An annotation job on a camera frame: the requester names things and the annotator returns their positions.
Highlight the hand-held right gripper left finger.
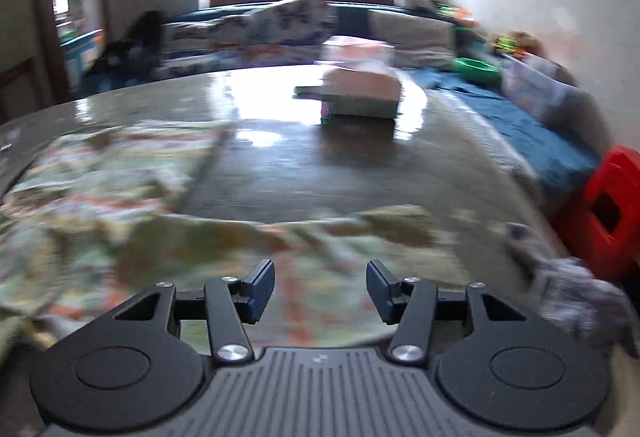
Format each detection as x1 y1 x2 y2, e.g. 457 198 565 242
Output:
114 259 276 364

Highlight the tissue box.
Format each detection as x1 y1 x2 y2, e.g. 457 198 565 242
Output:
295 67 404 120

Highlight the pile of colourful toys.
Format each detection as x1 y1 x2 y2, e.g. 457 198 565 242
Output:
440 5 543 58

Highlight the clear plastic storage bin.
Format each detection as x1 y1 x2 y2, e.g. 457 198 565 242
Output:
502 53 586 128

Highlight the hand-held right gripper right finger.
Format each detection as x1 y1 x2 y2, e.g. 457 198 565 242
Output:
366 260 527 363

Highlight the red plastic stool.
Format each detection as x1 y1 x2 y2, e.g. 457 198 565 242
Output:
556 146 640 283

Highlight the blue bed sheet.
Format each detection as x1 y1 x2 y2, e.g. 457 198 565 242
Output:
410 67 601 203

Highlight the green plastic bowl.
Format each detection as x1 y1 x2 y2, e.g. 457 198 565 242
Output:
453 57 501 84

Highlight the patterned folded blanket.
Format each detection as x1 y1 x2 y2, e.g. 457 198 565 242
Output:
155 0 335 73

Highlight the dark bag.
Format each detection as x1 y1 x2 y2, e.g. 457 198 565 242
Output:
88 10 167 83

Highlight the floral patterned garment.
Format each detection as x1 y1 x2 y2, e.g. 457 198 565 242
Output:
0 121 441 353

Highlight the grey patterned cloth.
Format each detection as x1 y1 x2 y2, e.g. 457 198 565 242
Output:
505 222 632 348

